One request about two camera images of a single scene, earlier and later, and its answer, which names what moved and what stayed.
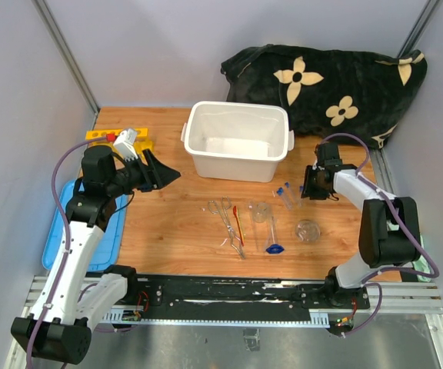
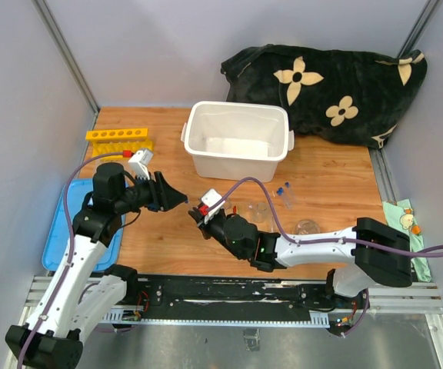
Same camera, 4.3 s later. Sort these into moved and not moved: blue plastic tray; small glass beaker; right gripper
Moved: right gripper
Not moved: blue plastic tray; small glass beaker
